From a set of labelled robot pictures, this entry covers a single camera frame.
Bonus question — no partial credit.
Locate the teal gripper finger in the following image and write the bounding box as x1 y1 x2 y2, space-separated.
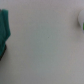
0 9 11 60

